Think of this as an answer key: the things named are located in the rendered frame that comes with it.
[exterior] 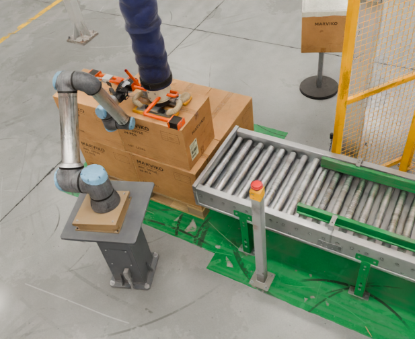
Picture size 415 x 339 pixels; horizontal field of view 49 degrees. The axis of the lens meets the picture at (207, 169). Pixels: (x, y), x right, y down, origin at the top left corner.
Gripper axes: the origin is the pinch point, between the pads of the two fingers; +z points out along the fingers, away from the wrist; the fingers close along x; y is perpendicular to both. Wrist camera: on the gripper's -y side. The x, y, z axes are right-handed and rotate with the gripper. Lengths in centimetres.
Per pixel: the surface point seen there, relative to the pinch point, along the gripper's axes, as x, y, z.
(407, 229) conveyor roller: -54, 208, -7
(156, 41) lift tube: 43, 37, -2
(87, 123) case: -34, -36, -20
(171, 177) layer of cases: -67, 37, -19
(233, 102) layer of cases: -54, 48, 67
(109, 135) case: -40.1, -15.6, -19.8
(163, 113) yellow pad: -10.1, 35.4, -10.1
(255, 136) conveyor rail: -49, 87, 31
